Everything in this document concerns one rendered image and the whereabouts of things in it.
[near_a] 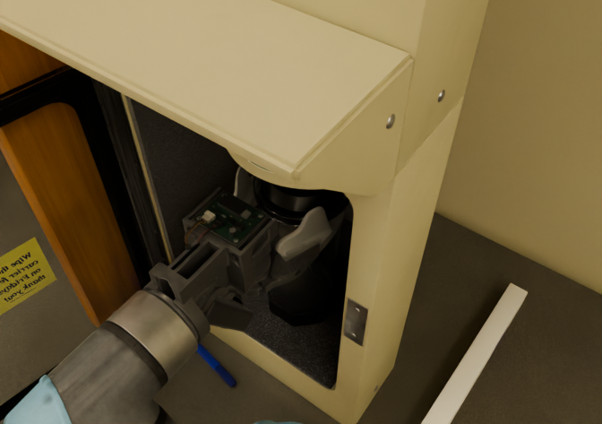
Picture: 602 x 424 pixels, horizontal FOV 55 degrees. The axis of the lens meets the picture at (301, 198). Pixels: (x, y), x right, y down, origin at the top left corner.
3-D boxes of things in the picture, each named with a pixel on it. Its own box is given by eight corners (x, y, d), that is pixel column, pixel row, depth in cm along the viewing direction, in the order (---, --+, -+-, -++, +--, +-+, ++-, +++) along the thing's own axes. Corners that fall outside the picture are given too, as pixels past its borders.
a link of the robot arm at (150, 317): (175, 394, 51) (111, 345, 54) (210, 356, 54) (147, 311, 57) (159, 355, 46) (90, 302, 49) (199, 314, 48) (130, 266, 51)
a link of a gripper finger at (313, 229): (363, 198, 57) (280, 235, 54) (358, 236, 62) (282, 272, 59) (346, 178, 59) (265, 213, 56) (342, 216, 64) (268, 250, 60)
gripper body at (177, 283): (284, 215, 54) (194, 307, 47) (286, 269, 60) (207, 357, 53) (221, 180, 57) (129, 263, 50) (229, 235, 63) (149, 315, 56)
